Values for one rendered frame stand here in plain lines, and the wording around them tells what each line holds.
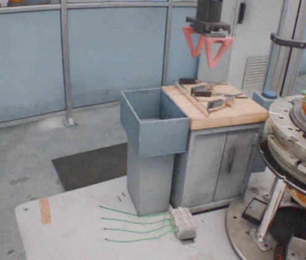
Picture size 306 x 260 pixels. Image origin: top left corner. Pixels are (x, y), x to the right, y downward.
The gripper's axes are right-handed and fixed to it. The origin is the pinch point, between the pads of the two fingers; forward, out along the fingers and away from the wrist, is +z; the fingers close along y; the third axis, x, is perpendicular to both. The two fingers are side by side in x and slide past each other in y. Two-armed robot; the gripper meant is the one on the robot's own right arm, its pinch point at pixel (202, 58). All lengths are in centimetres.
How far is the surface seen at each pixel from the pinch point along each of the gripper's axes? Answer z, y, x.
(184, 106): 8.8, 6.5, -7.1
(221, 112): 8.7, 11.3, -0.3
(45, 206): 37, -1, -40
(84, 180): 115, -104, -16
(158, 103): 12.8, -4.4, -8.6
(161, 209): 35.9, 9.7, -11.6
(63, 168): 115, -121, -29
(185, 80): 6.3, -2.6, -2.7
